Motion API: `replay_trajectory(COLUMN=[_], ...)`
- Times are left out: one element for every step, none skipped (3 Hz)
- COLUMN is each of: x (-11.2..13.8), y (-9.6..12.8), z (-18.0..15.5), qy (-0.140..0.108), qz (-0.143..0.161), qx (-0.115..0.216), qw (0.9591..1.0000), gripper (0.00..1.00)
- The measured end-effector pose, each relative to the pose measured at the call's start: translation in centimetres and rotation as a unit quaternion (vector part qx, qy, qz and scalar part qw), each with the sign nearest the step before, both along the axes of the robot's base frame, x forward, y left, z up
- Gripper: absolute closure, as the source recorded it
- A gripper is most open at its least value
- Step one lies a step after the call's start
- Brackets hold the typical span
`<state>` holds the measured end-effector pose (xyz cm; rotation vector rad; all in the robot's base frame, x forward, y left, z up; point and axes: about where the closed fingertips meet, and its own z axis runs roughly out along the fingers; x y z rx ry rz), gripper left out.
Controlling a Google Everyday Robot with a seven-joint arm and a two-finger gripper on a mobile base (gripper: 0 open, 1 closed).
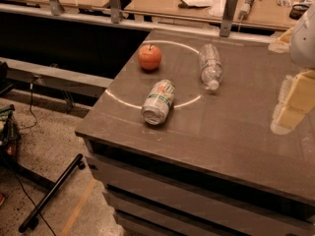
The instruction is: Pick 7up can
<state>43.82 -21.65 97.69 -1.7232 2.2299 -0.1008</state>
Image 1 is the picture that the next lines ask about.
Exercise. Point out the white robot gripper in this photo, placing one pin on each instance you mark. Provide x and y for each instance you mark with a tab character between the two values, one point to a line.
304	41

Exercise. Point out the white green 7up can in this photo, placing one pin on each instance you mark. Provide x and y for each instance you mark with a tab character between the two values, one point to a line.
158	103

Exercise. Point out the black tape roll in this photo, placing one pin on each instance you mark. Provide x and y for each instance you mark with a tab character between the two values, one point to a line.
298	10

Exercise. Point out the clear plastic water bottle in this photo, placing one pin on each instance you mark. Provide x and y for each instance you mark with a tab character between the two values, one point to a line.
210	67

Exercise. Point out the caulk tube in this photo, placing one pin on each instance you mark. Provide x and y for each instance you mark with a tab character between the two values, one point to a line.
245	9

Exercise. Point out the white paper sheets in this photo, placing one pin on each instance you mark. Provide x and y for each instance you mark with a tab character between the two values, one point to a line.
215	7

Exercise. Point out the grey drawer cabinet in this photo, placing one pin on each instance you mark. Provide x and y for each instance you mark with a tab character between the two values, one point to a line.
213	167

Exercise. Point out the red apple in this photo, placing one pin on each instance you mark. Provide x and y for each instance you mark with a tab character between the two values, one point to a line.
149	56

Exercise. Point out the black metal stand leg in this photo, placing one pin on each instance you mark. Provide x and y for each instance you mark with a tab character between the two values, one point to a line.
31	221

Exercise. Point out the grey metal bracket right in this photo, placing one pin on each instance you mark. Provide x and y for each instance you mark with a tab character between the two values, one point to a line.
227	17

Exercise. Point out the grey metal bracket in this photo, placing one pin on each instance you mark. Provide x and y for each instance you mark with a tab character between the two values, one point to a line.
115	11
56	7
227	17

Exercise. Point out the grey metal bracket middle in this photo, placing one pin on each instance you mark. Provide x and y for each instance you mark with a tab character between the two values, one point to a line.
115	11

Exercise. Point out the grey metal bracket left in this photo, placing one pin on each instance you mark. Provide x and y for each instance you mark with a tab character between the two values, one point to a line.
56	7

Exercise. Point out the grey metal rail beam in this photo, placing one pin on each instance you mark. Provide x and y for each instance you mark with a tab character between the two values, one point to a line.
56	78

